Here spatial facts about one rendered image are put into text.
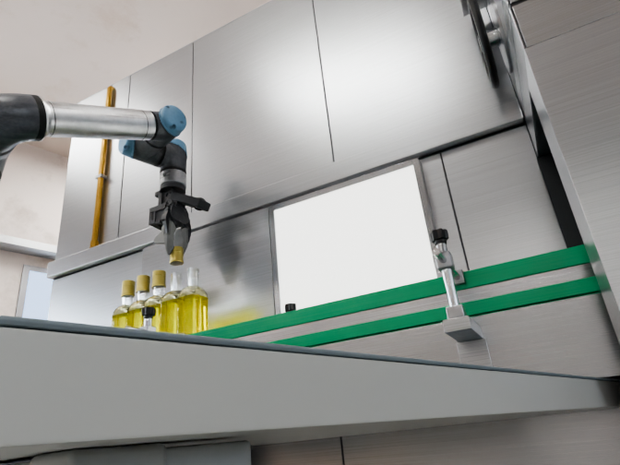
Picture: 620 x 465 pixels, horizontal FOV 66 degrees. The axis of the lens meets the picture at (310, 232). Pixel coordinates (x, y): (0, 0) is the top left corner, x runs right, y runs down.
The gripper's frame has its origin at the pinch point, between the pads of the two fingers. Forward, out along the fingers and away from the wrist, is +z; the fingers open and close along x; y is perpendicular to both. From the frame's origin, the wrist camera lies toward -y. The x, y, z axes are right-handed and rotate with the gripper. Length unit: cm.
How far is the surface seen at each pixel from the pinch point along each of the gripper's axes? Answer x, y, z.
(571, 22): 22, -97, -5
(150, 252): -11.9, 21.6, -9.3
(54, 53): -65, 179, -222
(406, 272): -13, -57, 16
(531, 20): 22, -92, -8
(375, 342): 5, -53, 34
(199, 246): -12.1, 2.3, -5.9
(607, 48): 22, -100, 2
